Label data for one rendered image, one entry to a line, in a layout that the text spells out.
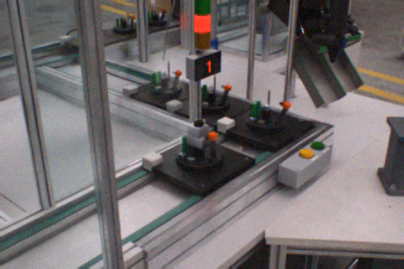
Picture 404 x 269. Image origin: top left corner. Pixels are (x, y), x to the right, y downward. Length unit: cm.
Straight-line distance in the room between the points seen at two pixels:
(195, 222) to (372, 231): 50
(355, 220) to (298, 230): 17
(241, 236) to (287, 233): 13
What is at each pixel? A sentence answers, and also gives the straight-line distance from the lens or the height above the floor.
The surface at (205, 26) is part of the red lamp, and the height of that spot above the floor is 133.
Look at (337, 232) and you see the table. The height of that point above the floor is 86.
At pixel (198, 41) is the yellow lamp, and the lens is 150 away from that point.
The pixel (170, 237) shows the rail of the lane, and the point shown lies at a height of 96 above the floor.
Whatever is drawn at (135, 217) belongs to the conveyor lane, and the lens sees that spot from 132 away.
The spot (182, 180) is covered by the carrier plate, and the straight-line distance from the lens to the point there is 137.
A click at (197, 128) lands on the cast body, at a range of 139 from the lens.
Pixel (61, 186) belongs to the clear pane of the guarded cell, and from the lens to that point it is 87.
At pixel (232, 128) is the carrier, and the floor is 97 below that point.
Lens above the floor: 168
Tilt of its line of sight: 26 degrees down
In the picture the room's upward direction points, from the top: straight up
